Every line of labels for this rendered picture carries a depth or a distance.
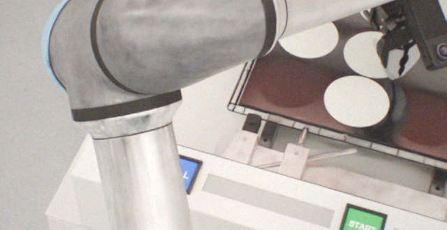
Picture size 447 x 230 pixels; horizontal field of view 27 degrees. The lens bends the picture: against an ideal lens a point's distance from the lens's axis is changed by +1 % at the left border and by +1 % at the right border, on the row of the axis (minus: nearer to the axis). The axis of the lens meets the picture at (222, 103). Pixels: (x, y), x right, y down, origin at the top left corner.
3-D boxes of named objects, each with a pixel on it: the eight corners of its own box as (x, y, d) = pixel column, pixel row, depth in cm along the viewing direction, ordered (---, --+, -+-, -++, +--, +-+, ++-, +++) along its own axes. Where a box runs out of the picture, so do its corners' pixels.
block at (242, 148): (236, 138, 139) (237, 127, 137) (258, 145, 139) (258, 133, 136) (219, 180, 134) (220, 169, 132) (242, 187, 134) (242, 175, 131)
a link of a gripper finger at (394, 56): (378, 56, 146) (387, 17, 139) (397, 83, 143) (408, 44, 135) (362, 62, 145) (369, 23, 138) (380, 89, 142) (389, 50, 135)
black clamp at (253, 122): (247, 120, 141) (248, 110, 139) (261, 124, 141) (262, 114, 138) (240, 138, 139) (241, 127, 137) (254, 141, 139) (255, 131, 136)
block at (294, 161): (286, 153, 138) (288, 141, 135) (308, 159, 137) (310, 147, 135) (272, 196, 133) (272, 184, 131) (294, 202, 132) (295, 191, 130)
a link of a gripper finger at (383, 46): (398, 54, 140) (408, 15, 133) (404, 63, 139) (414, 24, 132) (371, 63, 139) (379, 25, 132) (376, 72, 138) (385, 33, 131)
